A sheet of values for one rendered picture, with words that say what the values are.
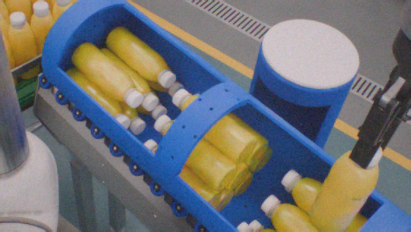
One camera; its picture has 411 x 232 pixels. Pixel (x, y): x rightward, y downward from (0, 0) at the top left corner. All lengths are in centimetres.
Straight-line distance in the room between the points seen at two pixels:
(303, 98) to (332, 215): 64
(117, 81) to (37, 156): 38
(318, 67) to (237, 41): 162
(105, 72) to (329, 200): 62
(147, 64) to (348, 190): 64
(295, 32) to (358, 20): 190
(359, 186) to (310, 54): 77
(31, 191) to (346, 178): 50
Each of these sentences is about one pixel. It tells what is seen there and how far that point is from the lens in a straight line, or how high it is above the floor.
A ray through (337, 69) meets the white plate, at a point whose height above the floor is 104.
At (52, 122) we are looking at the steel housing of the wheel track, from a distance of 155.
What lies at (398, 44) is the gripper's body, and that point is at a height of 165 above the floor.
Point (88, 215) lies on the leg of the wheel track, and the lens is 199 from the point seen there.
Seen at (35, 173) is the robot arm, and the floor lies 129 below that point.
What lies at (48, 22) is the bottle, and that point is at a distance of 154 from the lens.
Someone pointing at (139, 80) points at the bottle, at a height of 110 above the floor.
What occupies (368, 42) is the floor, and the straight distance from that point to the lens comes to 336.
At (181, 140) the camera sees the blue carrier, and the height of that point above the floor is 119.
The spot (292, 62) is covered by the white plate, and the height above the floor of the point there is 104.
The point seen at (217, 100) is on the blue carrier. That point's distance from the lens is 111.
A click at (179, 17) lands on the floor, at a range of 322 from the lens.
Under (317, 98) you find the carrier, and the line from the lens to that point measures 151.
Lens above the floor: 205
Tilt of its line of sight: 49 degrees down
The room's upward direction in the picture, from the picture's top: 8 degrees clockwise
